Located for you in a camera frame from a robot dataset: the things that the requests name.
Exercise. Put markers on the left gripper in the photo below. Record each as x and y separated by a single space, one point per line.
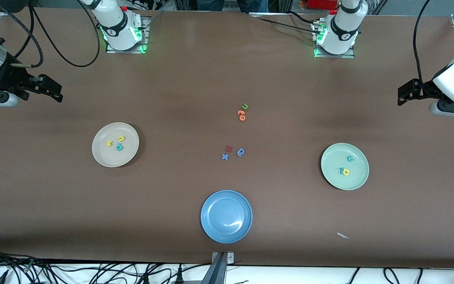
425 88

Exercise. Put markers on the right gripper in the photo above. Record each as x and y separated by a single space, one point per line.
9 77

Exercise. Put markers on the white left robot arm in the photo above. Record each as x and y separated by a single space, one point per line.
343 27

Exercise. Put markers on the beige brown plate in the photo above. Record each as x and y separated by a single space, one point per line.
115 157

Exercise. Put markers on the light green plate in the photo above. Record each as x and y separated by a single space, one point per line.
353 179

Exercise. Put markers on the red box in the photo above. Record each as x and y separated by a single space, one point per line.
321 4

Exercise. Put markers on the white paper scrap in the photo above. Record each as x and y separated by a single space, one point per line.
342 235

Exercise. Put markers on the orange foam letter e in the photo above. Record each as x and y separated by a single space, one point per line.
240 114

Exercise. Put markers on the blue foam letter a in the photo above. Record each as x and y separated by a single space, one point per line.
240 152

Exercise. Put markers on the person in blue jeans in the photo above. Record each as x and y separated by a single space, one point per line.
211 4

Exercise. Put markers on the blue plate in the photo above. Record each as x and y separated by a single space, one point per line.
226 216

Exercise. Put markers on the black power plug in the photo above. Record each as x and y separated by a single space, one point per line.
179 276

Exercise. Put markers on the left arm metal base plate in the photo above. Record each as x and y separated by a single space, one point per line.
335 56

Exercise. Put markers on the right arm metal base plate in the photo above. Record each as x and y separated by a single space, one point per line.
146 27

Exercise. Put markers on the metal table clamp bracket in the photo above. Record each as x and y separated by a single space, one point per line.
221 268

